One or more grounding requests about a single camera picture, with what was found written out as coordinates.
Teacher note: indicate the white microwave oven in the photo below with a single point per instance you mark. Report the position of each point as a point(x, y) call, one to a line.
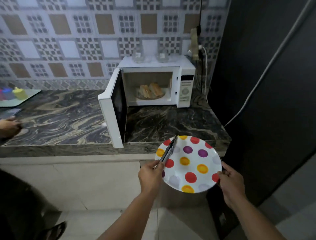
point(184, 84)

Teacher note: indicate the blue squeeze bottle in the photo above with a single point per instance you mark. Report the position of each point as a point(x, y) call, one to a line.
point(8, 94)

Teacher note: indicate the person's left hand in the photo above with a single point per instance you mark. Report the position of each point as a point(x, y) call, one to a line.
point(149, 178)

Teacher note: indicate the toasted sandwich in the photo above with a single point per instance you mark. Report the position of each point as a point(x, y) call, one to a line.
point(144, 91)
point(156, 89)

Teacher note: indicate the dark trouser leg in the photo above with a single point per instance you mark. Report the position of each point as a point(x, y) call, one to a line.
point(22, 210)

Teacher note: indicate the person's left thumb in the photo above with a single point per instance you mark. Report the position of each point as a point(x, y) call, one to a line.
point(160, 167)

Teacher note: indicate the white polka dot plate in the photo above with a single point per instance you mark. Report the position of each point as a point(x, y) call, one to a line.
point(191, 165)

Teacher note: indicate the person's right forearm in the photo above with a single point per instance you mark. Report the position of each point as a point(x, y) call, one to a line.
point(256, 220)

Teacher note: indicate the black metal tongs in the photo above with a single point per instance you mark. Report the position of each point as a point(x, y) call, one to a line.
point(168, 151)

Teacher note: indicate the clear glass jar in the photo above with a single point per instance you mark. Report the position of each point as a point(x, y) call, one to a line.
point(138, 56)
point(163, 56)

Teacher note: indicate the person's right hand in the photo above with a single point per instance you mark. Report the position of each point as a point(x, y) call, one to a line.
point(232, 185)

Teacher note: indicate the red squeeze bottle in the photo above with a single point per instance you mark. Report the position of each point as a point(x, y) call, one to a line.
point(1, 95)

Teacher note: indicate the person's left forearm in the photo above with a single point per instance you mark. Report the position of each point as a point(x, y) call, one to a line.
point(130, 217)

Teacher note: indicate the black sandal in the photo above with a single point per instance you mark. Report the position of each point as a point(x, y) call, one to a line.
point(58, 231)

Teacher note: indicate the light green tray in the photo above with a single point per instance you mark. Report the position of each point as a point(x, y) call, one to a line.
point(29, 95)

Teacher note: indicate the glass microwave turntable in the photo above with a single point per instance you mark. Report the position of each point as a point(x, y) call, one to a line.
point(150, 97)

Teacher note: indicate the black refrigerator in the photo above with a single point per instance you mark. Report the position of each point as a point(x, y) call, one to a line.
point(271, 99)

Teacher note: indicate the beige power strip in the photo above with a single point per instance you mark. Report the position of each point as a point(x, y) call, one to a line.
point(194, 43)

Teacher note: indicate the person's right thumb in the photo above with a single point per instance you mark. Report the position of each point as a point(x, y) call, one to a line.
point(227, 167)

